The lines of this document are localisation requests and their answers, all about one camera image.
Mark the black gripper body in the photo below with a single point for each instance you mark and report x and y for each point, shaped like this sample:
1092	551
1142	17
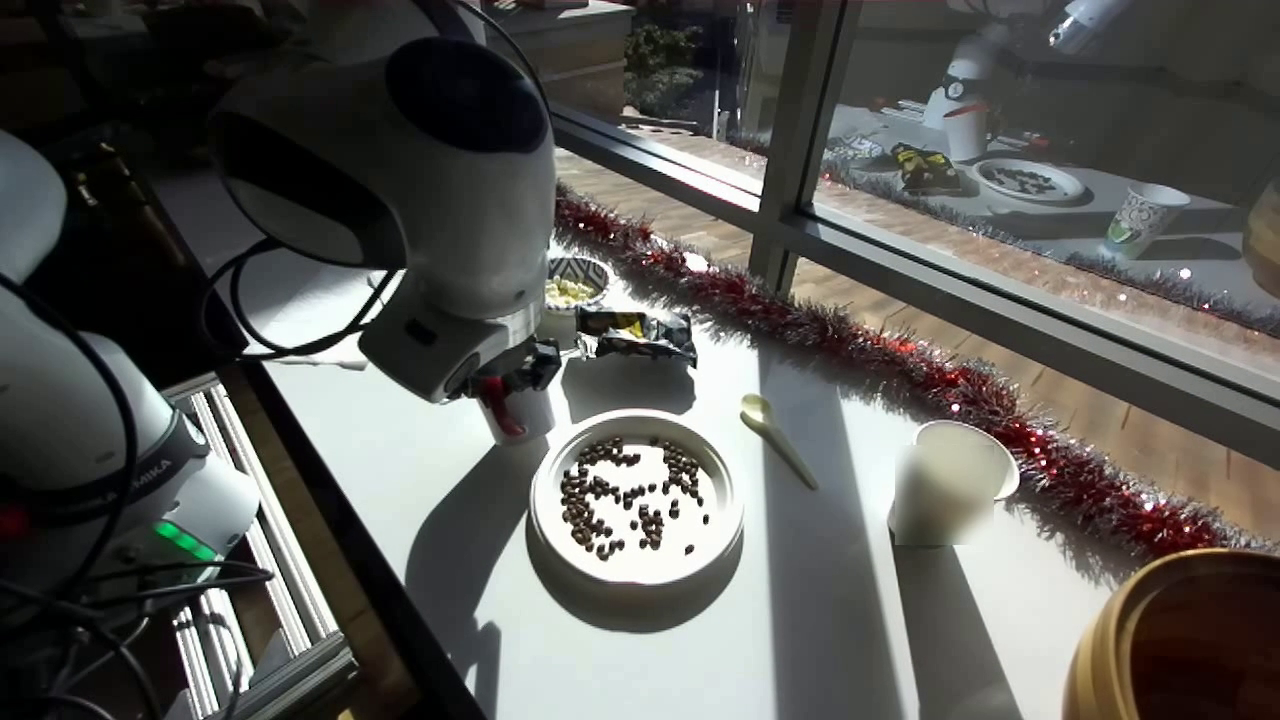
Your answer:
524	370

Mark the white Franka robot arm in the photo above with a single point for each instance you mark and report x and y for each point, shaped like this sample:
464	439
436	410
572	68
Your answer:
415	186

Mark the brown beans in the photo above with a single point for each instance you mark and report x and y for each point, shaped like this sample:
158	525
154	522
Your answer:
624	501

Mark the patterned paper cup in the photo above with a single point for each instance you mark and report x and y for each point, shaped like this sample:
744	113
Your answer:
946	485

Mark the blue patterned bowl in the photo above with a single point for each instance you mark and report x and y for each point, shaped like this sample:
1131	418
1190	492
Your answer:
583	281

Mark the black yellow snack packet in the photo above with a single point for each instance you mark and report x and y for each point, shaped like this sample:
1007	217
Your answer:
644	339

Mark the white round plate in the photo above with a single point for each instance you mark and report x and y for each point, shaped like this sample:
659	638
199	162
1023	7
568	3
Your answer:
641	561

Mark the wooden spoon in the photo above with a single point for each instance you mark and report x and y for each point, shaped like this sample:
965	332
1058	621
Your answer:
767	425

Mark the red tinsel garland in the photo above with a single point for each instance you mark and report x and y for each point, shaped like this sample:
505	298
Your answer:
934	382

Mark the bamboo steamer basket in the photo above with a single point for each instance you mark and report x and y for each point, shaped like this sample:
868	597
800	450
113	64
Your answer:
1175	641

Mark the aluminium rail frame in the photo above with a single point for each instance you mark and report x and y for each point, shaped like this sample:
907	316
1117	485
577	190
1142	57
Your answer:
286	586

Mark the window frame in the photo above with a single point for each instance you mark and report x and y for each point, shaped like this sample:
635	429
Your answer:
800	132

